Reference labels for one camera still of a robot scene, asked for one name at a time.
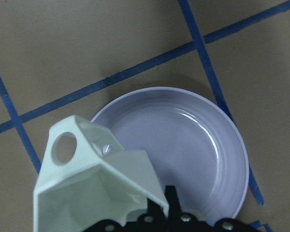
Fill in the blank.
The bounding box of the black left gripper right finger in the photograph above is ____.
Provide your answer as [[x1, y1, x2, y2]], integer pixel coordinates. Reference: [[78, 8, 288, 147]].
[[165, 186, 257, 232]]

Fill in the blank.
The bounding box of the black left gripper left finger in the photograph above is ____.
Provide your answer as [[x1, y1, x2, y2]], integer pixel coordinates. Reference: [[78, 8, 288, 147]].
[[84, 199, 167, 232]]

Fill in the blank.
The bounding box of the white faceted cup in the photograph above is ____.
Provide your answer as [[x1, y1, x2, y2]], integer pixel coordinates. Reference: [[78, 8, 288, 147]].
[[33, 116, 169, 232]]

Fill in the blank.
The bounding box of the lavender round plate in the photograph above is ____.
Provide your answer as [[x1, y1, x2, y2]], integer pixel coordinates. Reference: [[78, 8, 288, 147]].
[[92, 87, 249, 224]]

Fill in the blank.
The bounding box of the brown paper table cover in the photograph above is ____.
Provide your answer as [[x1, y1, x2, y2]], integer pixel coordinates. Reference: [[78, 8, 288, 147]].
[[0, 0, 290, 232]]

